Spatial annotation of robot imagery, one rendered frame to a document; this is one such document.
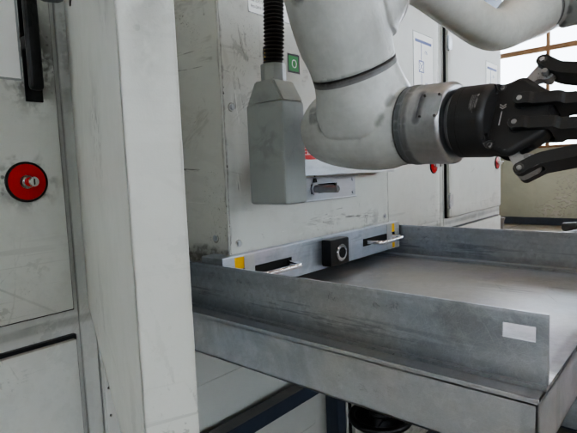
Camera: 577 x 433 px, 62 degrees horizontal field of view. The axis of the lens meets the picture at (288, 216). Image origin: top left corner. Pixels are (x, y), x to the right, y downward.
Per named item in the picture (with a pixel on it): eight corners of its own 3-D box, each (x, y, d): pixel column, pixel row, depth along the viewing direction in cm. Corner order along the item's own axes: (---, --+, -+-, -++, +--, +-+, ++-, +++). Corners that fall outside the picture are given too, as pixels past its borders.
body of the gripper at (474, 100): (436, 143, 49) (533, 141, 42) (455, 69, 50) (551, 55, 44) (466, 172, 54) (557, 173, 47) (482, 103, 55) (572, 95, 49)
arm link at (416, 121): (404, 70, 54) (454, 62, 50) (440, 108, 60) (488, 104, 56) (384, 144, 52) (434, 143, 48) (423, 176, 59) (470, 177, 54)
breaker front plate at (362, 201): (392, 228, 110) (387, 11, 105) (235, 265, 74) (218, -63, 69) (387, 228, 111) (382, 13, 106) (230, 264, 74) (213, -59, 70)
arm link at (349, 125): (401, 187, 55) (371, 78, 50) (303, 183, 66) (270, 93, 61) (443, 144, 62) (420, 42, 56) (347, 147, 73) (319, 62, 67)
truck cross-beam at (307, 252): (399, 246, 112) (398, 221, 112) (224, 298, 72) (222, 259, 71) (380, 245, 116) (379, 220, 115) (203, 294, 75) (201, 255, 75)
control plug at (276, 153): (308, 202, 70) (303, 80, 69) (286, 204, 67) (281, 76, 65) (270, 202, 75) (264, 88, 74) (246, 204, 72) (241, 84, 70)
